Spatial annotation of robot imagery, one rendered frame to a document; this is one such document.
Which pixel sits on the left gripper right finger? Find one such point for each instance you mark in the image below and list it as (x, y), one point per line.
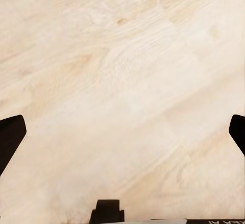
(237, 131)

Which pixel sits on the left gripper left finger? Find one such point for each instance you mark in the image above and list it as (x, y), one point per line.
(12, 132)

